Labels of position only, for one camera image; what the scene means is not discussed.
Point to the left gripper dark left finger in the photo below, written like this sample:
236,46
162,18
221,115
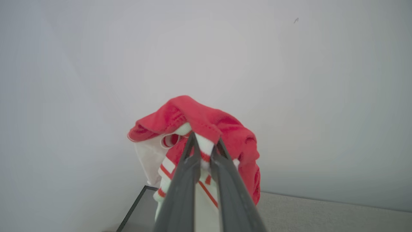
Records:
182,193

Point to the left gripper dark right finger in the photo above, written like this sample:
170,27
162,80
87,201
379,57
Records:
231,199

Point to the red and white basketball jersey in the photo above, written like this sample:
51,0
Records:
206,119

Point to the grey fabric sofa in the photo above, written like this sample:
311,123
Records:
338,216

